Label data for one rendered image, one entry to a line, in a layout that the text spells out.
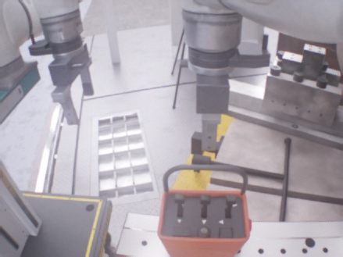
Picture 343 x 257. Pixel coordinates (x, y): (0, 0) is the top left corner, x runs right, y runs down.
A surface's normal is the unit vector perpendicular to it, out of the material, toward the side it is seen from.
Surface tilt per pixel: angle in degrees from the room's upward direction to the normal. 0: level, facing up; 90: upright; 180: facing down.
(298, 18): 124
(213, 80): 0
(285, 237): 0
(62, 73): 90
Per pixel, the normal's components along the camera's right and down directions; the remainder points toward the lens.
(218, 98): -0.10, 0.61
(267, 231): -0.04, -0.79
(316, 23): -0.50, 0.86
